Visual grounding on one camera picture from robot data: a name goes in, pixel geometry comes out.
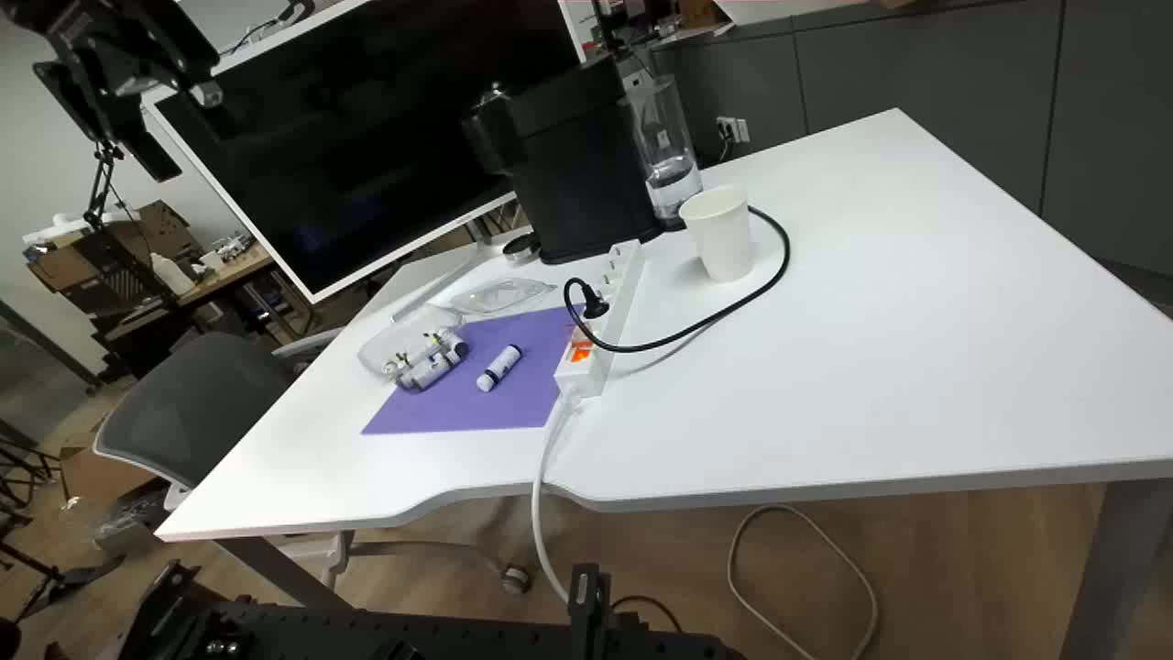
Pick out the white marker on mat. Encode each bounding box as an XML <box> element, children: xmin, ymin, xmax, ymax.
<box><xmin>477</xmin><ymin>346</ymin><xmax>523</xmax><ymax>394</ymax></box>

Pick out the purple paper mat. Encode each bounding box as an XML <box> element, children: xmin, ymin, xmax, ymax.
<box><xmin>367</xmin><ymin>309</ymin><xmax>571</xmax><ymax>435</ymax></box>

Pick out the black coffee machine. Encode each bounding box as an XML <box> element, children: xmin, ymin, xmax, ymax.
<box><xmin>463</xmin><ymin>60</ymin><xmax>665</xmax><ymax>265</ymax></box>

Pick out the white framed monitor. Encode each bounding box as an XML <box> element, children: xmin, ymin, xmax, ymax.
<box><xmin>147</xmin><ymin>0</ymin><xmax>578</xmax><ymax>302</ymax></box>

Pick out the grey office chair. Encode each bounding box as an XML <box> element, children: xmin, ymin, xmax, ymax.
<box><xmin>93</xmin><ymin>334</ymin><xmax>297</xmax><ymax>488</ymax></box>

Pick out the wooden shelf with clutter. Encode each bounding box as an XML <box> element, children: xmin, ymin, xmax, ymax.
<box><xmin>21</xmin><ymin>202</ymin><xmax>297</xmax><ymax>375</ymax></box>

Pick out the black plug and cable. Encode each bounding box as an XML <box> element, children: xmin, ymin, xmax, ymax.
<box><xmin>562</xmin><ymin>202</ymin><xmax>795</xmax><ymax>358</ymax></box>

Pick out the white power strip cable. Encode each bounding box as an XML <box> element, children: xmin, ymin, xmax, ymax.
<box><xmin>527</xmin><ymin>389</ymin><xmax>885</xmax><ymax>660</ymax></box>

